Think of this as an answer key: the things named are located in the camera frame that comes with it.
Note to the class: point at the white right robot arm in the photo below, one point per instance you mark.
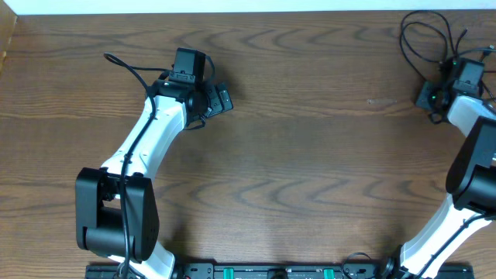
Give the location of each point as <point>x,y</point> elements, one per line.
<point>469,204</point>

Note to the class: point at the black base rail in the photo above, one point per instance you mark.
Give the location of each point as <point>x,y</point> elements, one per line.
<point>359,269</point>

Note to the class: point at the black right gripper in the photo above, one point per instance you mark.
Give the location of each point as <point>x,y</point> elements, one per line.
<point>421,101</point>

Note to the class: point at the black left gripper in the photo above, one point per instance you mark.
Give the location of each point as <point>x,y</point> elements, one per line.
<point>215,91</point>

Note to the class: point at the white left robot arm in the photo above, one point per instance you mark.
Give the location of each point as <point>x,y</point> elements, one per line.
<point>115,205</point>

